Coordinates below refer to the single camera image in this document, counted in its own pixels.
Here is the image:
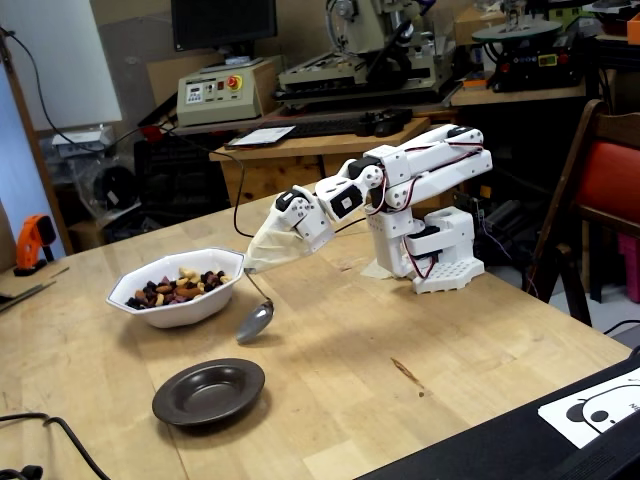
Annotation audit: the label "brown cardboard box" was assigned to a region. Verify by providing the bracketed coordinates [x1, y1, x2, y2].
[452, 3, 509, 47]

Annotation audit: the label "wooden side table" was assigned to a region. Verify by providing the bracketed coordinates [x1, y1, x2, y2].
[449, 74, 619, 109]

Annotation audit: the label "beige milling machine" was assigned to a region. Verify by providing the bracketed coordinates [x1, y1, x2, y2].
[273, 0, 464, 107]

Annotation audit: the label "small circuit board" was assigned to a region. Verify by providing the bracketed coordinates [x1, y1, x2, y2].
[452, 189, 487, 217]

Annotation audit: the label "orange black printed tool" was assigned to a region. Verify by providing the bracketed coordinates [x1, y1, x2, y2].
[13, 214, 57, 278]

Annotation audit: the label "clear plastic bag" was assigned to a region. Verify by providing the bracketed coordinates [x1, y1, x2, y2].
[38, 124, 142, 229]

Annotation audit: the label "black computer monitor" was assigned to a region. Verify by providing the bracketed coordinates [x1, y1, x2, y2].
[170, 0, 278, 69]

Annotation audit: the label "beige control box red button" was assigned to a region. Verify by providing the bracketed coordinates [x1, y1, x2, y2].
[176, 55, 284, 128]

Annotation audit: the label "black green scroll saw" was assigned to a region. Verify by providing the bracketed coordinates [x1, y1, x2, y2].
[471, 0, 586, 94]

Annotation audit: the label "wooden workbench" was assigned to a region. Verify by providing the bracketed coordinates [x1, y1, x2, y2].
[208, 117, 454, 207]

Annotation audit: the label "trail mix nuts and raisins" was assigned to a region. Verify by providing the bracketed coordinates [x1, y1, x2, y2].
[124, 266, 235, 310]

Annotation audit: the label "metal spoon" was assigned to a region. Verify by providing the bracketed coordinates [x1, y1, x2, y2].
[235, 268, 276, 346]

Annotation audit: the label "black desk device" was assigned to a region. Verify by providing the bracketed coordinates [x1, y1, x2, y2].
[355, 107, 414, 138]

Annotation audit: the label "white paper sheet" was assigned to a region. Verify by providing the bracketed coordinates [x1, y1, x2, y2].
[223, 125, 297, 151]

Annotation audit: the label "brown plate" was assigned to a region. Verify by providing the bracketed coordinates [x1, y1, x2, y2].
[151, 357, 266, 427]

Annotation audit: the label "white panda sticker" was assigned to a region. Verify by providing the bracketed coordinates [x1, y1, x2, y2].
[537, 368, 640, 450]

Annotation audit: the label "large black plastic case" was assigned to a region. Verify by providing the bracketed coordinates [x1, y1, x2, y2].
[355, 349, 640, 480]

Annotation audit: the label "black cable plug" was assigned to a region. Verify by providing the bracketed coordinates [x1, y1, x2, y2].
[0, 464, 44, 480]

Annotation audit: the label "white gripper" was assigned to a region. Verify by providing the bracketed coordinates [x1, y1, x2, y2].
[244, 188, 337, 274]

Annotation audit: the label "thin black cable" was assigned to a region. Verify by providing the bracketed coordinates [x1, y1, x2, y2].
[169, 128, 369, 239]
[0, 25, 166, 154]
[602, 318, 640, 337]

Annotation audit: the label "thick black cable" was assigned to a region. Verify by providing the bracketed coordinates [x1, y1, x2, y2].
[0, 412, 111, 480]

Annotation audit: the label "black plastic crate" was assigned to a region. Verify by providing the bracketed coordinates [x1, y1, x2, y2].
[133, 133, 232, 214]

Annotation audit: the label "wooden post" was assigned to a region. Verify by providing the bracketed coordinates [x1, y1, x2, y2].
[0, 34, 75, 256]

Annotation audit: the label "wooden chair red cushion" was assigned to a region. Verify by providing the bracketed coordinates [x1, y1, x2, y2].
[522, 98, 640, 327]

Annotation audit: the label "flat metal file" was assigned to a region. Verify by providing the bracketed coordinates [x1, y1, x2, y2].
[0, 279, 58, 314]

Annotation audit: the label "white board panel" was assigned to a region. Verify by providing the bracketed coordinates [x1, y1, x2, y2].
[0, 0, 124, 133]

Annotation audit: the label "white octagonal bowl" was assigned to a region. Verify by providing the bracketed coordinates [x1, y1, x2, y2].
[105, 247, 248, 330]

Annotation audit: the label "pink box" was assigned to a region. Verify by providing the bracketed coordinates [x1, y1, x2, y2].
[616, 232, 640, 304]

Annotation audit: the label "beige tape wrap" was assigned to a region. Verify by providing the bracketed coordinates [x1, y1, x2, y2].
[243, 207, 314, 275]

